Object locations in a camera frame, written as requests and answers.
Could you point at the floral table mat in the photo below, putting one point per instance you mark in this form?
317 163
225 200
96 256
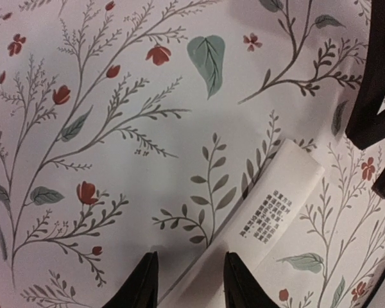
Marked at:
128 127

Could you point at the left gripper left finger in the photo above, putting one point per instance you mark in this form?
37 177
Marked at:
140 290

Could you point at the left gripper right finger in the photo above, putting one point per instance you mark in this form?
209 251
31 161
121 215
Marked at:
241 288

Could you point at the white remote control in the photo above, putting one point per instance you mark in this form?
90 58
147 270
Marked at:
375 291

